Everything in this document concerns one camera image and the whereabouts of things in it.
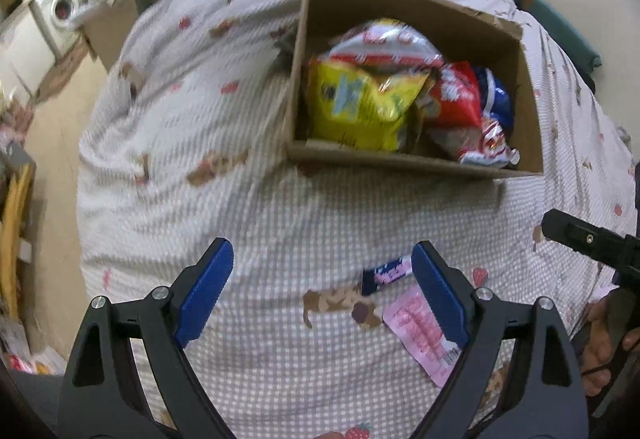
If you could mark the person's right hand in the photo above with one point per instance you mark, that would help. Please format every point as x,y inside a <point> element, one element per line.
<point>597,354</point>

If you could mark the wooden drying rack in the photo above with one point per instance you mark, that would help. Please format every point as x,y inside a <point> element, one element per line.
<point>15,219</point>

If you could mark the red striped white snack packet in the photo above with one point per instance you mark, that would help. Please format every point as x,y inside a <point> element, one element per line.
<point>487,144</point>

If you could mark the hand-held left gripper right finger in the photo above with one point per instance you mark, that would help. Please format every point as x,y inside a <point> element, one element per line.
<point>440,294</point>

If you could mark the white washing machine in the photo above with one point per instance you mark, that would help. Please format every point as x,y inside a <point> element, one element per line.
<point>57,14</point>

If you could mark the teal mattress edge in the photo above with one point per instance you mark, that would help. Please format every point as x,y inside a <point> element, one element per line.
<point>565,29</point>

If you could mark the small dark blue snack packet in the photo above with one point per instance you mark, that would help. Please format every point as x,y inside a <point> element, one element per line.
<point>385,275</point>

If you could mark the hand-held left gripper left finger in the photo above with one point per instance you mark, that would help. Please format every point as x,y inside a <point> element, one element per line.
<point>205,294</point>

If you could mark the printed blanket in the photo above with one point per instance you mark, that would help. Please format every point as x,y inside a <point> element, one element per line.
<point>225,119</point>

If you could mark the pink snack packet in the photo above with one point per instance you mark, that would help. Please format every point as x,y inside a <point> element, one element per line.
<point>415,324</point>

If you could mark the red and white snack bag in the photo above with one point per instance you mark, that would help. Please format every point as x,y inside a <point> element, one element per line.
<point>390,41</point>

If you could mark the cardboard box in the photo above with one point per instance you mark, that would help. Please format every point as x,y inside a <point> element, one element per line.
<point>410,1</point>

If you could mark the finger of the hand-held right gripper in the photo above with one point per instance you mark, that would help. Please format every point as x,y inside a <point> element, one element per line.
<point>580,236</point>

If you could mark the yellow snack packet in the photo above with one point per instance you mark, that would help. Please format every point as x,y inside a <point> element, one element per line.
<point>360,104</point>

